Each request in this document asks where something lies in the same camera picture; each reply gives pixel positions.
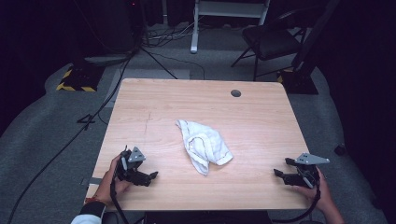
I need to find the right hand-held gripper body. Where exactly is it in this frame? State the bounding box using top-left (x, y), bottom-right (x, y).
top-left (293, 152), bottom-right (331, 189)

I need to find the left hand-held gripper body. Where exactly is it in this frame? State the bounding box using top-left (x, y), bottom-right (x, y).
top-left (116, 145), bottom-right (150, 185)

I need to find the white towel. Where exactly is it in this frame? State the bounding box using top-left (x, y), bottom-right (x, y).
top-left (175, 119), bottom-right (234, 177)

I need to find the person's right hand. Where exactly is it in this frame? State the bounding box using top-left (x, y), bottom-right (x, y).
top-left (294, 167), bottom-right (336, 213)

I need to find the person's left hand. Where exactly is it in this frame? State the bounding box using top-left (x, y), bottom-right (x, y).
top-left (92, 154), bottom-right (133, 205)

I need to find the grey tape strip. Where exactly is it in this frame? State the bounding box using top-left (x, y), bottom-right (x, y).
top-left (81, 176), bottom-right (103, 187)

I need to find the small black floor object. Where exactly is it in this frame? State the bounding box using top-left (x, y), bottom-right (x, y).
top-left (333, 143), bottom-right (347, 157)

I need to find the black stool seat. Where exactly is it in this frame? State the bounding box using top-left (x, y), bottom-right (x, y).
top-left (102, 211), bottom-right (120, 224)

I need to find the black stand with striped base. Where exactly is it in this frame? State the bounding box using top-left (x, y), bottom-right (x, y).
top-left (276, 0), bottom-right (341, 95)

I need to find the striped black stand base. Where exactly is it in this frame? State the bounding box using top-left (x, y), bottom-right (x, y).
top-left (55, 63), bottom-right (106, 93)

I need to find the black folding chair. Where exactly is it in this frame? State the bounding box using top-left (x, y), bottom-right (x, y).
top-left (230, 8), bottom-right (308, 82)

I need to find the black computer tower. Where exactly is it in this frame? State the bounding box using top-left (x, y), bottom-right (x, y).
top-left (81, 0), bottom-right (145, 59)

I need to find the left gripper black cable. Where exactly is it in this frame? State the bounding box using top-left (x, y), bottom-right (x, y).
top-left (109, 178), bottom-right (131, 224)

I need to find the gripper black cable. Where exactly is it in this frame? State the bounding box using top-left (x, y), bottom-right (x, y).
top-left (273, 175), bottom-right (322, 224)
top-left (109, 178), bottom-right (131, 224)

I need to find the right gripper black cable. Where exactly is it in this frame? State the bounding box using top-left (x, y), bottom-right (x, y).
top-left (273, 175), bottom-right (322, 224)

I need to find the long black floor cable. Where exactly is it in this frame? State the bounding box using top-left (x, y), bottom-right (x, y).
top-left (7, 57), bottom-right (134, 224)

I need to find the thin black floor cable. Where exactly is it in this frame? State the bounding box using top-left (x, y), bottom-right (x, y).
top-left (148, 50), bottom-right (206, 80)

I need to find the bundle of floor cables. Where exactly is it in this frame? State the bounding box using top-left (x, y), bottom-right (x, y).
top-left (142, 21), bottom-right (200, 49)

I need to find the white metal desk frame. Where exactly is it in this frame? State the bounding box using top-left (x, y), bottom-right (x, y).
top-left (190, 0), bottom-right (272, 55)

